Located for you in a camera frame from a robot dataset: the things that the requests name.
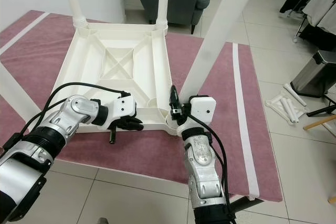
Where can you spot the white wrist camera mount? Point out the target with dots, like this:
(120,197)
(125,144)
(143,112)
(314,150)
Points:
(123,106)
(202,107)

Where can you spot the white plastic tube bundle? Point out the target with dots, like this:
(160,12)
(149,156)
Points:
(286,104)

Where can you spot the white plastic children table top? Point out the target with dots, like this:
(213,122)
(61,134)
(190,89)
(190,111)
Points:
(100,43)

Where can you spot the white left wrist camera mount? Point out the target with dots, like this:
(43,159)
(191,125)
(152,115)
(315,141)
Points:
(123,106)

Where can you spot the steel trash bin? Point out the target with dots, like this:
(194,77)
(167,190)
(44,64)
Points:
(315,72)

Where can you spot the dark grey armchair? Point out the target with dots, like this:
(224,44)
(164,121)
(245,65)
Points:
(189,1)

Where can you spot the black tripod stand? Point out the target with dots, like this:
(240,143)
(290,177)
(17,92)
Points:
(323,111)

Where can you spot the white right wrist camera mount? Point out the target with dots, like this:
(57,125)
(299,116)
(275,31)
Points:
(202,107)

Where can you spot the maroon cloth with white stripes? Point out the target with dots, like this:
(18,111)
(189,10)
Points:
(136,156)

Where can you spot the dark robot left foot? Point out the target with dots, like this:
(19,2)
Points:
(104,221)

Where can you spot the light wooden stick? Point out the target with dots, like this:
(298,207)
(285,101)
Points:
(320,122)

